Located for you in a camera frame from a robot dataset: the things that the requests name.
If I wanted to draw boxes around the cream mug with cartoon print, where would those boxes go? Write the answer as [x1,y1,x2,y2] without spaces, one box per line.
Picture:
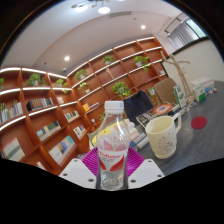
[144,113,183,160]

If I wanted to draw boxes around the stack of colourful books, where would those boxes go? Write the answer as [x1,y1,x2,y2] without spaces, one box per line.
[128,121,150,152]

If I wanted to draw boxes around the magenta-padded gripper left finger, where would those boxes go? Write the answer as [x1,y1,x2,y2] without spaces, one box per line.
[59,147,100,190]

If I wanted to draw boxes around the orange wooden shelf unit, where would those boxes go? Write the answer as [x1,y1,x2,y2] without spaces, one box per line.
[0,35,168,175]

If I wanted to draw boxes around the stack of white boxes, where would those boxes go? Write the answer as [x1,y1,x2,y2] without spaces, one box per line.
[189,76,216,94]

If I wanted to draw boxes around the window with grey curtain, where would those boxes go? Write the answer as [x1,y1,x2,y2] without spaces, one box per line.
[165,18,208,51]

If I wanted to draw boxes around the tan office chair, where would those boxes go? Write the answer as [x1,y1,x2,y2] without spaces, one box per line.
[153,77,178,105]

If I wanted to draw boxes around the small green and white box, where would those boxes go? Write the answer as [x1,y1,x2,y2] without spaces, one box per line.
[192,85,207,103]

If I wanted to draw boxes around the clear plastic water bottle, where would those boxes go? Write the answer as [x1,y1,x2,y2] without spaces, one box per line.
[96,100,132,192]

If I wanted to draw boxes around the flat round red coaster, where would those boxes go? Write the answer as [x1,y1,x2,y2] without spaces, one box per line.
[190,115,208,130]

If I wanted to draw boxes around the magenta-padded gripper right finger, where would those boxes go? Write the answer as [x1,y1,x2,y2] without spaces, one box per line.
[127,147,165,189]

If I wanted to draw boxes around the green and white carton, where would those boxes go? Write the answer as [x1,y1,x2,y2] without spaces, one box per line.
[172,84,188,109]

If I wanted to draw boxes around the dark padded office chair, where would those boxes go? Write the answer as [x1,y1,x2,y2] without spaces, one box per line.
[122,89,155,126]

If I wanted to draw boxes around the ceiling lamp with round lights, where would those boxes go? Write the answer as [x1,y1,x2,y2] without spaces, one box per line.
[70,0,113,15]

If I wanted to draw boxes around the stack of dark books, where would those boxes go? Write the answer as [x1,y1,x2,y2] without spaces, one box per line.
[135,101,182,128]

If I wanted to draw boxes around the wooden artist mannequin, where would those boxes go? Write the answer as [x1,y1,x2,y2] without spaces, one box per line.
[159,49,195,104]

